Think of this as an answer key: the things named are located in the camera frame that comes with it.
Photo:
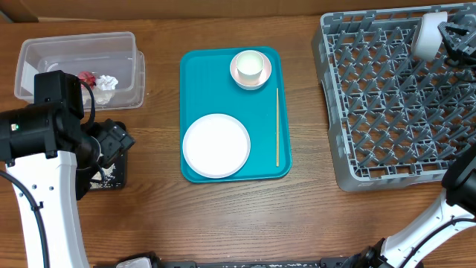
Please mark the large white plate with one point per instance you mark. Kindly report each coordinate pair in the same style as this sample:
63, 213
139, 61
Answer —
216, 146

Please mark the pink saucer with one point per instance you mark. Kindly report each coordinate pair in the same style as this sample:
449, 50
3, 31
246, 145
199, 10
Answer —
265, 75

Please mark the white cup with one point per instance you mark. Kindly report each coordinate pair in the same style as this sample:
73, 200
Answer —
250, 65

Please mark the grey-green bowl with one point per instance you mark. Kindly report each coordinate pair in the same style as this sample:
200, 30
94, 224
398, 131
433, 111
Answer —
427, 38

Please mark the black food waste tray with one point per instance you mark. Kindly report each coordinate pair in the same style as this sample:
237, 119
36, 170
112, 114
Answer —
111, 178

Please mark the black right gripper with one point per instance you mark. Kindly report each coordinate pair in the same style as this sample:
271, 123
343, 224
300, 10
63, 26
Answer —
468, 48

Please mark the teal serving tray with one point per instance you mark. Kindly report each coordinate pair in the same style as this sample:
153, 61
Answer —
207, 87

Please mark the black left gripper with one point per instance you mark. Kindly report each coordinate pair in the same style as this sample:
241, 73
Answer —
114, 136

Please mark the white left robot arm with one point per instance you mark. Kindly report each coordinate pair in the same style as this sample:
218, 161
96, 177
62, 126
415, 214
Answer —
50, 158

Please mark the red snack wrapper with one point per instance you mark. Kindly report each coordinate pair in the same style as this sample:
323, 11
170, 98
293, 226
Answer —
88, 77

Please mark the grey dishwasher rack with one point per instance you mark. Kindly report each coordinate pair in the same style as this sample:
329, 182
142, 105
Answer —
394, 120

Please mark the wooden chopstick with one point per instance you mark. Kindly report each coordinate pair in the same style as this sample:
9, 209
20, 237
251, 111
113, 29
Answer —
277, 128

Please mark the white tissue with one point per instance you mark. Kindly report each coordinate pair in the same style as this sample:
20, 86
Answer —
104, 89

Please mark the clear plastic bin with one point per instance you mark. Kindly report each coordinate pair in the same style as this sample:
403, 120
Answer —
114, 54

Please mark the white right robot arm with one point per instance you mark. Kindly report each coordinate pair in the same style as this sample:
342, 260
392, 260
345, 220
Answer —
454, 209

